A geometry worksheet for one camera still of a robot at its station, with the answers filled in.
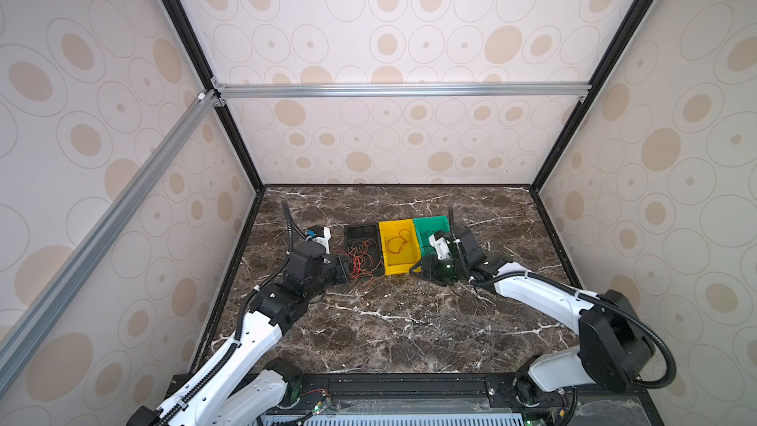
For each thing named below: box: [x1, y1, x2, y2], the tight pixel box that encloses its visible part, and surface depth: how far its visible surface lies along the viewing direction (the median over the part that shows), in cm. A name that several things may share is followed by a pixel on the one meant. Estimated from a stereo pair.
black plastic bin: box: [344, 222, 385, 280], surface depth 102 cm
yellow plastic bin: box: [378, 218, 422, 277], surface depth 102 cm
